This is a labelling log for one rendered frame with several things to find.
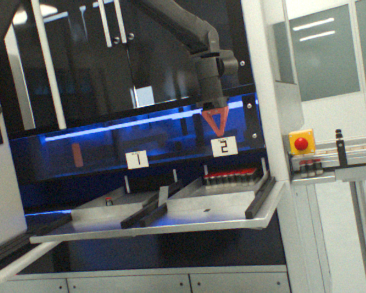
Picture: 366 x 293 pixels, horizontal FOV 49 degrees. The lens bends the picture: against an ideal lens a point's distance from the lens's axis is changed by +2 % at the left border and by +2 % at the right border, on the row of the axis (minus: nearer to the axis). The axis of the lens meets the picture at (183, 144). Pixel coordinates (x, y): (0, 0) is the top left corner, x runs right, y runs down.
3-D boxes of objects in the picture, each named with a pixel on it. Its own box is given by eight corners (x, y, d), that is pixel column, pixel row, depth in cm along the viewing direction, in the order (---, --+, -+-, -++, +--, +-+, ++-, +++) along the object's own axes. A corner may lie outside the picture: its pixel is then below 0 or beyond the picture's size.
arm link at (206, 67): (188, 59, 103) (204, 54, 99) (206, 58, 108) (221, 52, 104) (194, 85, 104) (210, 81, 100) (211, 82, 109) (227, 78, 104)
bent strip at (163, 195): (163, 204, 126) (160, 187, 125) (172, 204, 124) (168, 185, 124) (143, 218, 113) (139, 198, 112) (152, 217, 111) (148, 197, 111)
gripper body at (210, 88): (230, 102, 108) (225, 75, 107) (220, 104, 98) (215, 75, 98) (208, 107, 110) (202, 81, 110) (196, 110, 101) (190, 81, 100)
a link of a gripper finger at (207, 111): (236, 131, 108) (229, 97, 107) (230, 134, 101) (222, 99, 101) (213, 135, 111) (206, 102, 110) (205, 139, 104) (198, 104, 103)
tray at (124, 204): (124, 194, 159) (122, 186, 159) (183, 187, 149) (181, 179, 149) (72, 220, 127) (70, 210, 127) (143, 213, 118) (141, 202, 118)
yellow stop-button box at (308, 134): (293, 152, 132) (290, 131, 132) (316, 149, 129) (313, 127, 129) (291, 156, 125) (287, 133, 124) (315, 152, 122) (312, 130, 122)
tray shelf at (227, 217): (114, 200, 161) (114, 196, 161) (288, 181, 135) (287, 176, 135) (30, 243, 116) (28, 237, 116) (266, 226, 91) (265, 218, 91)
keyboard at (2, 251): (30, 234, 155) (29, 227, 155) (64, 229, 152) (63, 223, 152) (-50, 280, 116) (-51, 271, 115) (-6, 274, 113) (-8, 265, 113)
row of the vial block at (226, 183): (206, 188, 138) (204, 176, 138) (257, 182, 132) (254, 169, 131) (204, 190, 136) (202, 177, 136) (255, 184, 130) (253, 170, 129)
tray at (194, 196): (202, 185, 146) (200, 176, 146) (271, 177, 137) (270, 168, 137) (168, 212, 115) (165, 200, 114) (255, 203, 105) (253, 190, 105)
